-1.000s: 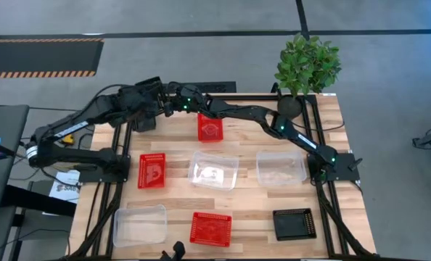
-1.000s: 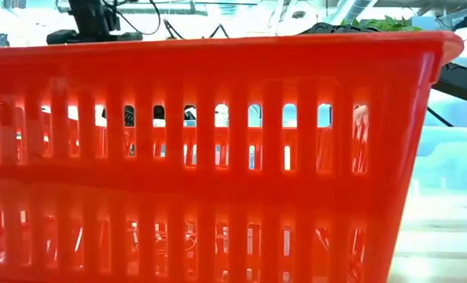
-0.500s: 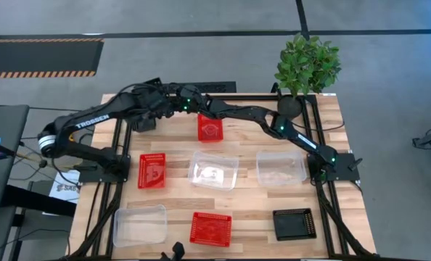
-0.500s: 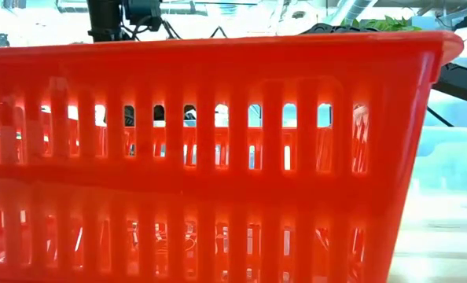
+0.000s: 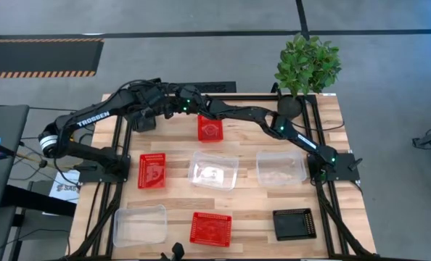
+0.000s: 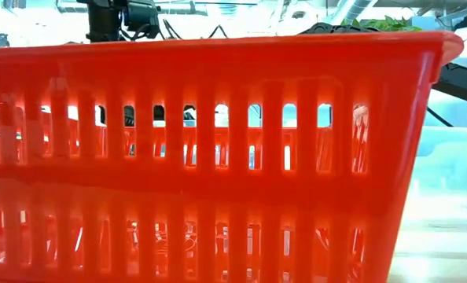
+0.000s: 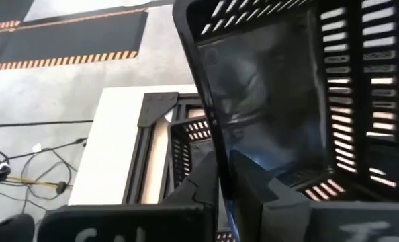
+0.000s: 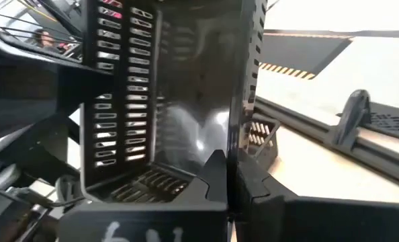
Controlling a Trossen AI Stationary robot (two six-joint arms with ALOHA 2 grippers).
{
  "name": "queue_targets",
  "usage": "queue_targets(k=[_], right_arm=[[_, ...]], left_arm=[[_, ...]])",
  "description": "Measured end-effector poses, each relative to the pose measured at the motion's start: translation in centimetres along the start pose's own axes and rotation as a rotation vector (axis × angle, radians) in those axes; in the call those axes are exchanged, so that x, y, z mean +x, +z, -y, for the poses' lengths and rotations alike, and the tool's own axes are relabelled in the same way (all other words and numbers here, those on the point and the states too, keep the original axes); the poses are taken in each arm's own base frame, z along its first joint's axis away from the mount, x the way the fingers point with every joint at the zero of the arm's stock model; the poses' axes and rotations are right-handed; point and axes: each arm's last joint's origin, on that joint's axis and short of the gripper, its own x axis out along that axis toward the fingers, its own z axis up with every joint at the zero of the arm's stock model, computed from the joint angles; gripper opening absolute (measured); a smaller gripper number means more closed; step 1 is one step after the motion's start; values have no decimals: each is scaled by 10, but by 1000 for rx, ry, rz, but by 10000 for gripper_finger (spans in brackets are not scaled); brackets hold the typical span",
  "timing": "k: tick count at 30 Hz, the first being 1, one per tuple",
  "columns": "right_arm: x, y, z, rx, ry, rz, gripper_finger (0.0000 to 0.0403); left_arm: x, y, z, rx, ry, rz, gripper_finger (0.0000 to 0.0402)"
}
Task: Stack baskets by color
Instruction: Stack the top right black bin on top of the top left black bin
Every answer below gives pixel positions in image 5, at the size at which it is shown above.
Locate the red slotted plastic basket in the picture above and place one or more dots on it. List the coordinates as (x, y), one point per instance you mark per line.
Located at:
(152, 171)
(210, 129)
(210, 229)

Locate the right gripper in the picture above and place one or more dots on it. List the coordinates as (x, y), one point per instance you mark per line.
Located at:
(195, 101)

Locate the black perforated floor panel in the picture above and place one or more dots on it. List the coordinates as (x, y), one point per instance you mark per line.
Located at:
(219, 87)

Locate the dark round plant pot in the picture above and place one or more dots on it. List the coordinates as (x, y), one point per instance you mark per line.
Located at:
(290, 107)

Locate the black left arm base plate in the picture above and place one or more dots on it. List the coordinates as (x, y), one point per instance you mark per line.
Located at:
(88, 175)

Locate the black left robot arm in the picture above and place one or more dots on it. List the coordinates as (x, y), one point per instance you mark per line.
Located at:
(92, 121)

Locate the green artificial plant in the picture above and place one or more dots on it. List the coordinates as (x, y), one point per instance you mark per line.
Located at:
(306, 65)

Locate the black aluminium table frame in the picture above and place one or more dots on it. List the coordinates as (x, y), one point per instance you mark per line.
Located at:
(244, 97)

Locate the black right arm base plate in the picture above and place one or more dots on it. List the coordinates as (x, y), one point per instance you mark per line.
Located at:
(346, 170)

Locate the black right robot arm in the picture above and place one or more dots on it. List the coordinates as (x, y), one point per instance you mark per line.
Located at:
(259, 117)

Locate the black table-level camera mount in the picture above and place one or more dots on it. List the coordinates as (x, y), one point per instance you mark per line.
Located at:
(177, 252)

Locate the white printed paper sheet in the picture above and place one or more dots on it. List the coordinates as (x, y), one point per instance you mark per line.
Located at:
(65, 187)

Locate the clear plastic bin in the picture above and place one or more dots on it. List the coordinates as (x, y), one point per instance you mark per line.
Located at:
(281, 168)
(213, 171)
(140, 225)

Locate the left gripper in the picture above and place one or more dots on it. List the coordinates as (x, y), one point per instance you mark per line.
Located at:
(151, 99)

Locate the black hazard-striped floor mat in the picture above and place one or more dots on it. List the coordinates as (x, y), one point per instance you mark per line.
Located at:
(37, 58)

